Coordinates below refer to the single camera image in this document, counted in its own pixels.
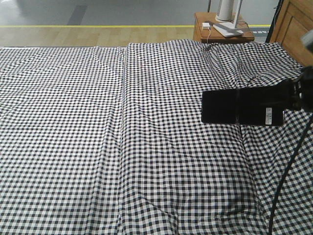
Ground black white checkered bedsheet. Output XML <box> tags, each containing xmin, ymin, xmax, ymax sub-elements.
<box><xmin>0</xmin><ymin>40</ymin><xmax>313</xmax><ymax>235</ymax></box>

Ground wooden headboard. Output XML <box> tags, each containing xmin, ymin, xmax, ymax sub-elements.
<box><xmin>270</xmin><ymin>0</ymin><xmax>313</xmax><ymax>66</ymax></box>

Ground white charger adapter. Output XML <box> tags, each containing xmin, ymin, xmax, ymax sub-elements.
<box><xmin>202</xmin><ymin>22</ymin><xmax>211</xmax><ymax>30</ymax></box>

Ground black camera cable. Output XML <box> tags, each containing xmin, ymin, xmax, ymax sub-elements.
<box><xmin>268</xmin><ymin>117</ymin><xmax>313</xmax><ymax>235</ymax></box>

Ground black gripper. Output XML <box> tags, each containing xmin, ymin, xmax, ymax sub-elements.
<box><xmin>264</xmin><ymin>66</ymin><xmax>313</xmax><ymax>111</ymax></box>

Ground wooden bedside table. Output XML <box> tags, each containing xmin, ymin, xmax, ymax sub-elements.
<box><xmin>193</xmin><ymin>12</ymin><xmax>255</xmax><ymax>44</ymax></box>

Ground black foldable smartphone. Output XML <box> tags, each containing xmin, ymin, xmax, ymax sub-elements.
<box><xmin>201</xmin><ymin>87</ymin><xmax>286</xmax><ymax>126</ymax></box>

